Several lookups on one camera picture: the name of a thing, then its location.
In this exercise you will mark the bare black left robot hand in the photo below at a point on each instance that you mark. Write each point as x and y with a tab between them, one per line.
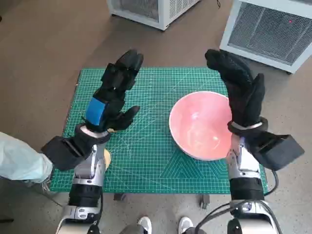
114	80

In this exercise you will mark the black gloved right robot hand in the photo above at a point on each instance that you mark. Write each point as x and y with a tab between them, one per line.
241	92

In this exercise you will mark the pink bowl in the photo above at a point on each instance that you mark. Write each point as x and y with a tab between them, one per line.
195	122

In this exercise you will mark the pale round toy bread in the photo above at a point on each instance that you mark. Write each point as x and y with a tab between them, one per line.
108	157

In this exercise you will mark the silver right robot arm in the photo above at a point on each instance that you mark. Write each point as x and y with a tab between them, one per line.
246	190

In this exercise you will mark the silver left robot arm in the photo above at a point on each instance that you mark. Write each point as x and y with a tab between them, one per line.
85	192

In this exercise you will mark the green cutting mat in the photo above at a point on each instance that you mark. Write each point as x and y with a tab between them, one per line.
146	122

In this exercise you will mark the white mesh cabinet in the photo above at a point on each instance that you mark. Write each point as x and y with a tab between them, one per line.
265	31
151	12

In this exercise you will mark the person's leg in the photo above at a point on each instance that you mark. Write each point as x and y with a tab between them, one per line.
19	158

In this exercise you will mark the person's shoe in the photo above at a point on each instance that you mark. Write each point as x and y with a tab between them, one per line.
46	184

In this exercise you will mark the white shoe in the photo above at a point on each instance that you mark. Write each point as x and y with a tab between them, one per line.
185	224
144	224

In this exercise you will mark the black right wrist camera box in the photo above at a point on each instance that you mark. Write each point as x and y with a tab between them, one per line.
278	151

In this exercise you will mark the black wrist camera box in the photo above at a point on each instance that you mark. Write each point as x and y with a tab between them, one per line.
278	151
61	152

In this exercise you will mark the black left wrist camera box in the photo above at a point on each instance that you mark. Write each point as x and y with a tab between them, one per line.
61	152

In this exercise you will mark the black table leg bracket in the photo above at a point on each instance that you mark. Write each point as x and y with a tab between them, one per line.
119	197
204	201

